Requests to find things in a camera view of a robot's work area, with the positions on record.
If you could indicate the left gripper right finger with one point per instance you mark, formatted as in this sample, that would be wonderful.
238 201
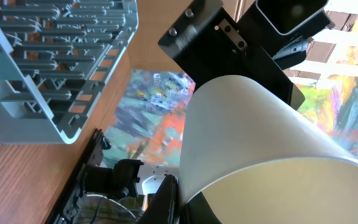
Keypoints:
198 211

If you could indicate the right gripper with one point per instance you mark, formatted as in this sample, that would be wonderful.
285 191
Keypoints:
206 43

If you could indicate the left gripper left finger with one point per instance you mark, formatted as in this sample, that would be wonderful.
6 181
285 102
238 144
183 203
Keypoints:
162 208

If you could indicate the white cup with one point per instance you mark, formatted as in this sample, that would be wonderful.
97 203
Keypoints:
257 160

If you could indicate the grey dishwasher rack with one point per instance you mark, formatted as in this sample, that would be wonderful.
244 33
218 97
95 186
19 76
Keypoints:
56 58

